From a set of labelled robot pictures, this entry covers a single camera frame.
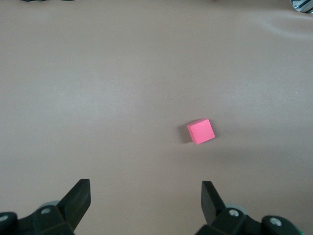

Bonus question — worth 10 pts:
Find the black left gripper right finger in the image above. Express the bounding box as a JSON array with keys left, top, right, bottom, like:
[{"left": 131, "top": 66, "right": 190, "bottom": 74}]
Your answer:
[{"left": 197, "top": 180, "right": 305, "bottom": 235}]

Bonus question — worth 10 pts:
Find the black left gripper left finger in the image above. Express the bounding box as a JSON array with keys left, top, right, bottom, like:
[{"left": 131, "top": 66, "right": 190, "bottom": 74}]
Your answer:
[{"left": 0, "top": 178, "right": 91, "bottom": 235}]

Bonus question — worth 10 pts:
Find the pink-red foam cube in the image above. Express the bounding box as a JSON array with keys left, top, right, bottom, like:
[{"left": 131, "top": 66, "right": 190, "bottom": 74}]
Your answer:
[{"left": 186, "top": 118, "right": 216, "bottom": 145}]

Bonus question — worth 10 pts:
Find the brown table mat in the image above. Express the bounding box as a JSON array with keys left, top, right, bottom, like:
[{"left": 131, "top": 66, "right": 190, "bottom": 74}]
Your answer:
[{"left": 0, "top": 0, "right": 313, "bottom": 235}]

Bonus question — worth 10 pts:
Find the aluminium camera mount post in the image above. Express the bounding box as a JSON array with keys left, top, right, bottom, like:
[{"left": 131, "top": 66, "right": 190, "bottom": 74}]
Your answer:
[{"left": 290, "top": 0, "right": 313, "bottom": 13}]

